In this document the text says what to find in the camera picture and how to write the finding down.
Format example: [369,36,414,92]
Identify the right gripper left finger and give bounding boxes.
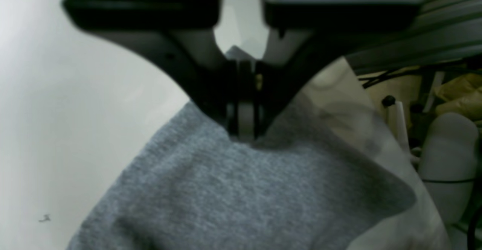
[62,0,239,136]

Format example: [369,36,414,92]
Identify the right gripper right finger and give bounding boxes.
[255,0,425,137]

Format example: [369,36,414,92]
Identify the grey T-shirt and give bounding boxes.
[67,103,416,250]

